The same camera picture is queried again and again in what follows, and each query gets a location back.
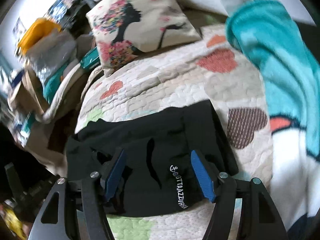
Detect cream folded duvet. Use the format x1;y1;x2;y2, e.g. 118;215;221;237
35;63;89;124

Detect brown cardboard box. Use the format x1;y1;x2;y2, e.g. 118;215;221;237
8;66;49;115

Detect yellow plastic bag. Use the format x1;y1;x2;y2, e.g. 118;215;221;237
17;18;62;56

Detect cream printed throw pillow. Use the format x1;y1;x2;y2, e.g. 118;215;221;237
86;0;200;70

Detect clear plastic storage bag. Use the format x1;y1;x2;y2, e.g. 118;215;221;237
26;29;76;86

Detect black pants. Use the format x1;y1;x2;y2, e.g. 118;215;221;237
65;100;239;217

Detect turquoise fleece blanket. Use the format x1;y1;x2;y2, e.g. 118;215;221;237
226;0;319;160

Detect heart patterned quilted bedspread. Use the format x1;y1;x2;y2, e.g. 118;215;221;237
24;23;274;240

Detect teal wipes package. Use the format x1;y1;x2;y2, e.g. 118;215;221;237
80;47;100;71

